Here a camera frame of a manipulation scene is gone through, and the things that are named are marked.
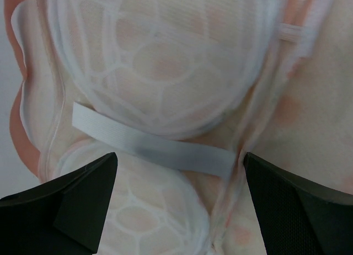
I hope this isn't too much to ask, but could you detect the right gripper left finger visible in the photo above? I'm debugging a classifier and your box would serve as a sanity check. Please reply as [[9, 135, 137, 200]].
[[1, 152, 118, 254]]

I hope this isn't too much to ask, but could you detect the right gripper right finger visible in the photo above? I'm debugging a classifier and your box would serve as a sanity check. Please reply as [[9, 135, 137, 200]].
[[243, 153, 352, 255]]

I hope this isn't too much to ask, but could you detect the floral mesh laundry bag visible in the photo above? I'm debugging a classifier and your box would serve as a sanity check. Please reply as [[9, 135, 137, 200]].
[[4, 0, 352, 254]]

